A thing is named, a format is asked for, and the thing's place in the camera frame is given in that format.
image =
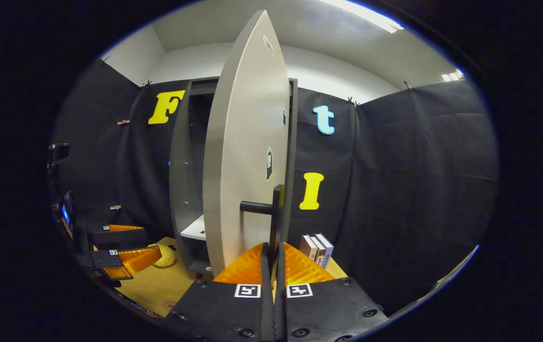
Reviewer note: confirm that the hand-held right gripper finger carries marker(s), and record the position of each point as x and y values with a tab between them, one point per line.
279	304
267	304

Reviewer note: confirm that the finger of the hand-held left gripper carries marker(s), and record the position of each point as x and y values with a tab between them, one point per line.
107	259
119	237

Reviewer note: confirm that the dark grey cabinet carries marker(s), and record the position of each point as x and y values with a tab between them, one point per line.
178	180

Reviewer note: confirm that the beige cabinet door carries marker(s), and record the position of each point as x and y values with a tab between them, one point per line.
242	118

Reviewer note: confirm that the white cabinet shelf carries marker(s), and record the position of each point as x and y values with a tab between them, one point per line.
195	230

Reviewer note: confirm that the yellow plush toy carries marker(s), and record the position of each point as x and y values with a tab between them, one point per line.
166	256

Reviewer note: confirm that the book with brown cover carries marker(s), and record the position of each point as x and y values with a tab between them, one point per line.
307	248

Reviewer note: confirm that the book with dark spine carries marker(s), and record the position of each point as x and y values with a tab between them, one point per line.
319	252

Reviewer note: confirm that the book with white blue cover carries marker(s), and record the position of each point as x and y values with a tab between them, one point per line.
327	247

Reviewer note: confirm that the black backdrop cloth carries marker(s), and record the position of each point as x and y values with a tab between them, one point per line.
418	190

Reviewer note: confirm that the square ceiling light panel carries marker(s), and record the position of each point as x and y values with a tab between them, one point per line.
452	75

